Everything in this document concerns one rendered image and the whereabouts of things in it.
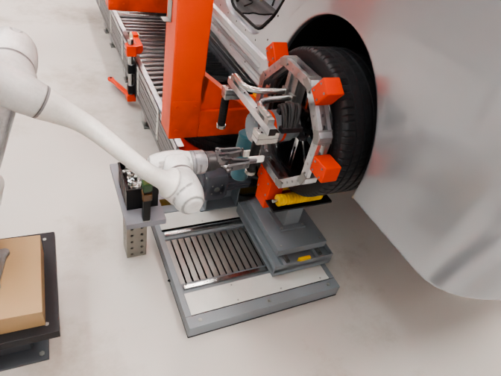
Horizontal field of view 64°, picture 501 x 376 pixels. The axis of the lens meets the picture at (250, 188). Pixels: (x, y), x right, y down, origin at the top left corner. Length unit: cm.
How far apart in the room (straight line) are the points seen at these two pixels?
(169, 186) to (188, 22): 86
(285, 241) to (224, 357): 64
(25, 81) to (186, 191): 52
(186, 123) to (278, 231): 74
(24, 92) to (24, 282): 76
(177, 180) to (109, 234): 113
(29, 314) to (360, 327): 150
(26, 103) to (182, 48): 90
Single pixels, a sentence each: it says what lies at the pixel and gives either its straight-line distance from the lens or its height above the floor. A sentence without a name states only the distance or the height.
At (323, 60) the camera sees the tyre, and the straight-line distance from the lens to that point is 167.
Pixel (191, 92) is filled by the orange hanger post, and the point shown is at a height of 79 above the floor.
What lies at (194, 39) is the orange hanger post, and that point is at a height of 105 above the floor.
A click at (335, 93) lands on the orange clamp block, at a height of 113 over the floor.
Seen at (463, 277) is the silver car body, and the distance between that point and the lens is 143.
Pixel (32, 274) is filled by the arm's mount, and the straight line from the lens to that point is 172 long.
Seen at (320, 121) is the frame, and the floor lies 101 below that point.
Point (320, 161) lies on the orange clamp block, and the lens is 156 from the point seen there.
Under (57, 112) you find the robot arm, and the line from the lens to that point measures 125.
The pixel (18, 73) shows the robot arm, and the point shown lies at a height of 118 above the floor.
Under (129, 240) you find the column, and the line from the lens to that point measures 214.
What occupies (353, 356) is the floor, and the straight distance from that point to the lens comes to 213.
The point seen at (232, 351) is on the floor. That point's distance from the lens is 197.
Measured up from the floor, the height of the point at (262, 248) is 15.
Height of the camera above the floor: 172
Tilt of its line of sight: 39 degrees down
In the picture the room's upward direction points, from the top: 14 degrees clockwise
